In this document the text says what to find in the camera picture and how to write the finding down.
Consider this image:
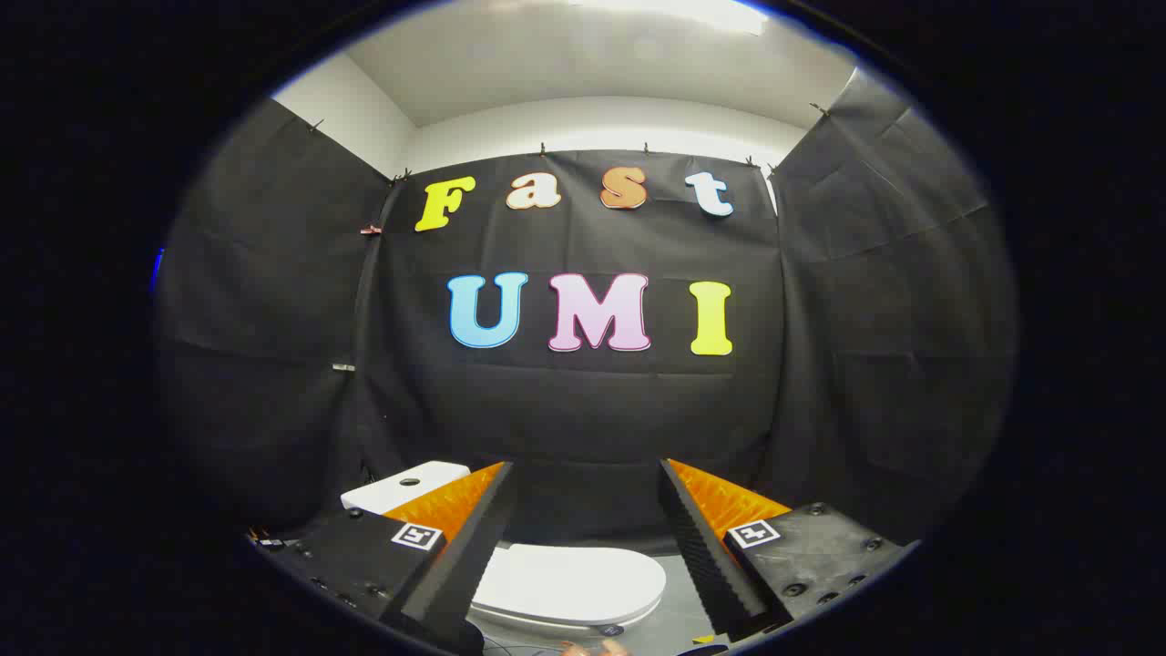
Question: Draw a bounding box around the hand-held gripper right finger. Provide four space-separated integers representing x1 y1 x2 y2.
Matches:
658 458 916 643

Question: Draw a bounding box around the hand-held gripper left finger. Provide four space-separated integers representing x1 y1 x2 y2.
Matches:
251 460 516 656

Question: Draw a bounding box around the white toilet lid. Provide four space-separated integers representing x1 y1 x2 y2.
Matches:
469 544 668 628

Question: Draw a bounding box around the white toilet tank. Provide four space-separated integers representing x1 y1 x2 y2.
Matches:
341 460 472 516

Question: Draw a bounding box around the grey platform board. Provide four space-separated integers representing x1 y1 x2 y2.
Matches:
469 554 722 655

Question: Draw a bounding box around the black backdrop cloth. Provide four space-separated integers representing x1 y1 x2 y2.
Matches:
150 68 1019 557

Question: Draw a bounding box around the ceiling light panel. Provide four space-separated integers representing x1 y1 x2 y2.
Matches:
565 0 771 36

